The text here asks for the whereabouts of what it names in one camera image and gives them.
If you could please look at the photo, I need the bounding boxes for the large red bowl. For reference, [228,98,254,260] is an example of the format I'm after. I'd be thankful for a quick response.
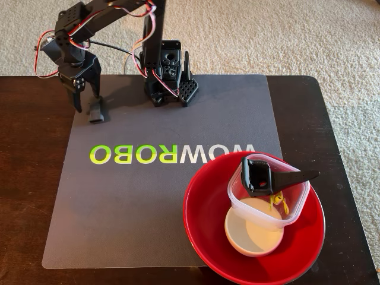
[183,151,326,285]

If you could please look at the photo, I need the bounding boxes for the black smartwatch with strap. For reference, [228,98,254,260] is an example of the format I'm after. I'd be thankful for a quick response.
[227,156,321,198]

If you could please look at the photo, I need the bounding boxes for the white cable on carpet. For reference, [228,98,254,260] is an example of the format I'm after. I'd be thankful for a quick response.
[123,53,134,75]

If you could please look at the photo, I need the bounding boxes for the black robot arm with base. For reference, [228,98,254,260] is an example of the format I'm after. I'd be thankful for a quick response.
[55,0,200,107]

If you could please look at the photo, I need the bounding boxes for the dark grey WOWROBO mat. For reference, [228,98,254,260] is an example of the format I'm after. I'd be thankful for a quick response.
[41,74,283,270]

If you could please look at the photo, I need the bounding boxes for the small black block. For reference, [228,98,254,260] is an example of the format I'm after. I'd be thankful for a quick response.
[88,96,105,125]

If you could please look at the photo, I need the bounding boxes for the linked yellow paper clips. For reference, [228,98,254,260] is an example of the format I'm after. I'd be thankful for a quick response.
[268,191,290,215]

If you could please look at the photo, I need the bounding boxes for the red white servo wire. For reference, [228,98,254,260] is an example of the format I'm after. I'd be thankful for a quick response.
[33,28,91,80]
[130,0,158,80]

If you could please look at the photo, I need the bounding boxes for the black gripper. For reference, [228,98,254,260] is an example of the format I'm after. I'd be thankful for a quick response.
[57,50,102,114]

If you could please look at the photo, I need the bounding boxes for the clear plastic square container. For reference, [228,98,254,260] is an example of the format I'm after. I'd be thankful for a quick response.
[227,153,311,229]

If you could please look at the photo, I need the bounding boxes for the thin black power cable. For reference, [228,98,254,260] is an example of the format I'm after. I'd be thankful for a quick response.
[88,40,143,59]

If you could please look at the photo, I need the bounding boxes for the small white bowl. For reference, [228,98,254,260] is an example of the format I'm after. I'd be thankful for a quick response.
[224,197,285,258]

